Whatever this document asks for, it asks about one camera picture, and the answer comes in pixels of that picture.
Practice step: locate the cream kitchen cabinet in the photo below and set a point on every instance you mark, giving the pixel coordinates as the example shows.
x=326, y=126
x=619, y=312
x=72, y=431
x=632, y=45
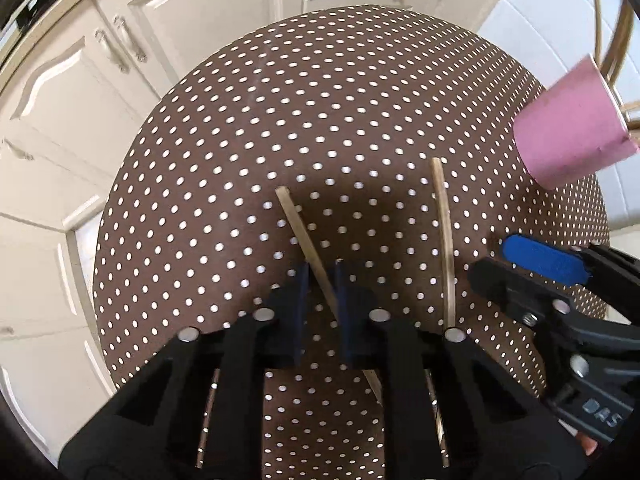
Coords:
x=200, y=5

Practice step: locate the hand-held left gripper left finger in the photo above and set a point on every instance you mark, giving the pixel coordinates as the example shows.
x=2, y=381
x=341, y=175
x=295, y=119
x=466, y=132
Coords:
x=300, y=310

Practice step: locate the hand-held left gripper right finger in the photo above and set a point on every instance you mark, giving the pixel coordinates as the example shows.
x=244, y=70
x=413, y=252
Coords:
x=345, y=310

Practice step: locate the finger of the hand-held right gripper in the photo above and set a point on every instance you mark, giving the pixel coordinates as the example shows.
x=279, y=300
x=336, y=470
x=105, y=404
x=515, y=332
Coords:
x=540, y=257
x=500, y=282

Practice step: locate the brown polka-dot tablecloth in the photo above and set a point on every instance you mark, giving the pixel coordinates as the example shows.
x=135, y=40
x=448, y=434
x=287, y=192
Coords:
x=300, y=110

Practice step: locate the person's right hand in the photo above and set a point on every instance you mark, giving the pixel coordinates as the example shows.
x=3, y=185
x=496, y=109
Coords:
x=588, y=445

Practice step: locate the wooden chopstick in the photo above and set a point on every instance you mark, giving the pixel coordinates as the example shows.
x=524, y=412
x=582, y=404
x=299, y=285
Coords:
x=305, y=245
x=617, y=40
x=445, y=230

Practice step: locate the pink cup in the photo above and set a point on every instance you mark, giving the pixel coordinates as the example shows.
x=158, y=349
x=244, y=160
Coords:
x=570, y=125

